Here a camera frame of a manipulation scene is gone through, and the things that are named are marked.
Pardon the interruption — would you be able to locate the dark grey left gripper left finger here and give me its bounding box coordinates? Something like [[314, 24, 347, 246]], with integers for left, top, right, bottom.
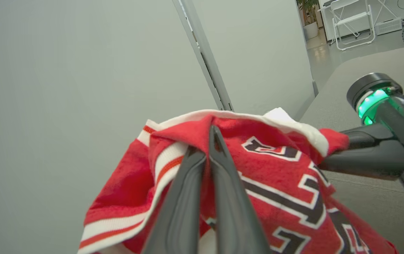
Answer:
[[141, 146, 207, 254]]

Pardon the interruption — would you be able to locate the green potted plant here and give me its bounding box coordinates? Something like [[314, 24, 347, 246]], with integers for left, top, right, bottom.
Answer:
[[296, 0, 319, 25]]

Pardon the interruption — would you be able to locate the red jersey with white trim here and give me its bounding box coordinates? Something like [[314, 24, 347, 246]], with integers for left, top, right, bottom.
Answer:
[[78, 108, 398, 254]]

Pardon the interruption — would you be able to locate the white plant pot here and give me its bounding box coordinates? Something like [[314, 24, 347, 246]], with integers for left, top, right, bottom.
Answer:
[[302, 22, 320, 40]]

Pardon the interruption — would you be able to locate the grey metal partition post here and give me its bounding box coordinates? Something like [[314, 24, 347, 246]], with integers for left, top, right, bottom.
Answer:
[[172, 0, 234, 112]]

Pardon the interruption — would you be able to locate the white slatted heater box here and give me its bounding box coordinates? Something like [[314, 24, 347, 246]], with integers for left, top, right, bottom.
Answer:
[[375, 18, 403, 36]]

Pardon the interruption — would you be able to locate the white folding chair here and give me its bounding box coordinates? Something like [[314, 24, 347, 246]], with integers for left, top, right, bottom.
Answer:
[[330, 0, 377, 51]]

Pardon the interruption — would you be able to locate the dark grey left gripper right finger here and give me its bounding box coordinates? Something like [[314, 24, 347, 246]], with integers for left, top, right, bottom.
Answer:
[[208, 125, 271, 254]]

